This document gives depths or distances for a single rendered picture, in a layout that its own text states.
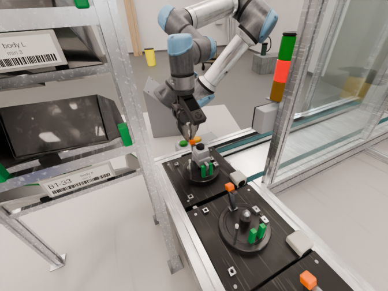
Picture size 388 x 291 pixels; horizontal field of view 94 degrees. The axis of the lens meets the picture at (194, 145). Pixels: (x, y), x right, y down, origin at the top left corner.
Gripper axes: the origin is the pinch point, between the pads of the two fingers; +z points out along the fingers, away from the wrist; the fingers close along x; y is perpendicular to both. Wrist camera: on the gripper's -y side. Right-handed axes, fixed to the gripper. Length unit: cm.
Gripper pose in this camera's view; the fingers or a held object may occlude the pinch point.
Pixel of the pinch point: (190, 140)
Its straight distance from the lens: 70.6
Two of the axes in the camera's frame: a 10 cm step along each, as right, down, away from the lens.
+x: -9.0, 2.9, -3.2
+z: 0.5, 8.1, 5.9
